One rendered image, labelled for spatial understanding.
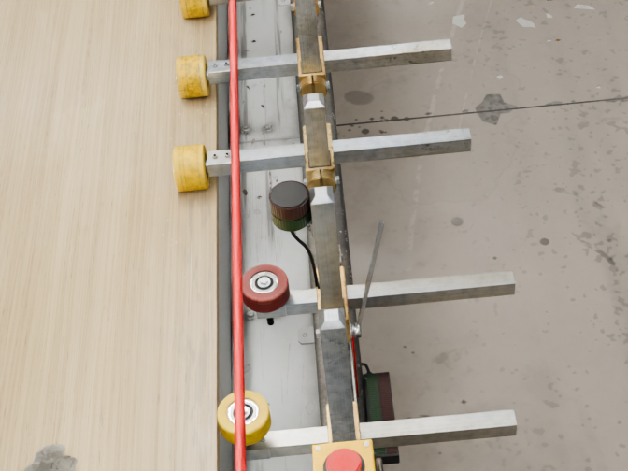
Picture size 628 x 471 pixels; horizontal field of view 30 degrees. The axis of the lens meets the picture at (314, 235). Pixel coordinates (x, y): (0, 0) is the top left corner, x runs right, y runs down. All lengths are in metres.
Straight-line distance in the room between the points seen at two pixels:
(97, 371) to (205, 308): 0.20
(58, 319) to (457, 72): 2.02
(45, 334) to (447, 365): 1.26
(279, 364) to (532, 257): 1.15
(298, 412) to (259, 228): 0.46
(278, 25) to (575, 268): 1.00
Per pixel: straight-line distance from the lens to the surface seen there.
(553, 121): 3.54
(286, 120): 2.63
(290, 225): 1.73
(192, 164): 2.05
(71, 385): 1.88
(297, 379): 2.16
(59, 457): 1.81
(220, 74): 2.25
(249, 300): 1.92
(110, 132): 2.25
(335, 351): 1.58
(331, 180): 2.00
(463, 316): 3.02
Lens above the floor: 2.38
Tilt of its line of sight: 48 degrees down
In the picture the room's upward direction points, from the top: 6 degrees counter-clockwise
